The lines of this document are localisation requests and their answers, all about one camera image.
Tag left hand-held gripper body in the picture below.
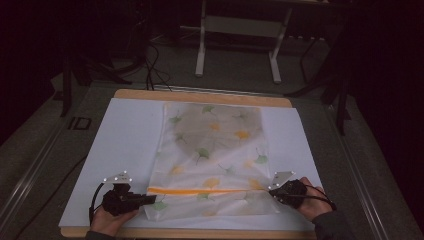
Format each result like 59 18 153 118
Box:
100 170 142 217

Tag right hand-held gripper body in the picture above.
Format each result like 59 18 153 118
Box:
271 170 308 210

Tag leaf print mesh laundry bag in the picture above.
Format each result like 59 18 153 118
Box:
143 101 282 222

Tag person's right hand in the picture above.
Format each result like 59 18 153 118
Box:
297 176 335 222

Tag person's left hand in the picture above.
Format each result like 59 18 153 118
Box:
89 206 140 238

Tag white board sheet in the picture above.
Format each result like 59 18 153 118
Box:
58 97 323 232

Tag black tripod stand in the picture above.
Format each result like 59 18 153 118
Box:
285 33 354 136

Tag black stand leg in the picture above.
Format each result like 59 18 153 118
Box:
59 56 74 118

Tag left hand-held gripper cable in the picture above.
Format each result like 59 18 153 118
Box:
88 181 108 225

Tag hand-held gripper cable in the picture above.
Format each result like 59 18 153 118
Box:
301 184 338 212
88 181 108 225

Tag right hand-held gripper cable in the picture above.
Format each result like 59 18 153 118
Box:
301 184 338 212

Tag metal floor rail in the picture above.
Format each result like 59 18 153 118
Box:
324 104 391 240
0 116 73 223

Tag long black floor cable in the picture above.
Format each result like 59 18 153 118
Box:
13 155 88 240

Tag black floor bracket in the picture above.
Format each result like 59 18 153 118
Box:
67 116 92 131

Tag tangled black cables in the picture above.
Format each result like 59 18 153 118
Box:
142 43 174 93

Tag white metal stand frame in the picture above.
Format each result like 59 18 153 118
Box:
194 0 295 85

